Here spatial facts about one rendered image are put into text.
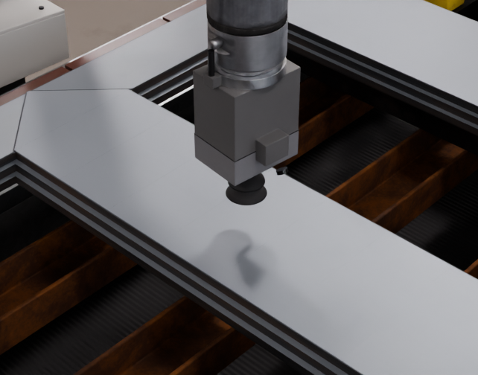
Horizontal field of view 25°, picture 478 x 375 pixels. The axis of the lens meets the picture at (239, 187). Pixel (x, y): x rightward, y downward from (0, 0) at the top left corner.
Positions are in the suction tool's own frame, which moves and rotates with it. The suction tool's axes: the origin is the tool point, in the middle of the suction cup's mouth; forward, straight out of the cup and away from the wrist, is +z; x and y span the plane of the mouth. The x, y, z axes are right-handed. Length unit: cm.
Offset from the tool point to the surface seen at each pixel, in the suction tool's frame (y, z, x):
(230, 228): -2.2, 3.7, 0.0
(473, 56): 44.6, 3.7, 6.5
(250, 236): -1.4, 3.7, -2.3
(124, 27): 97, 88, 169
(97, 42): 87, 88, 167
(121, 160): -3.9, 3.7, 17.4
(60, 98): -2.2, 3.7, 32.8
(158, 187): -3.6, 3.7, 10.6
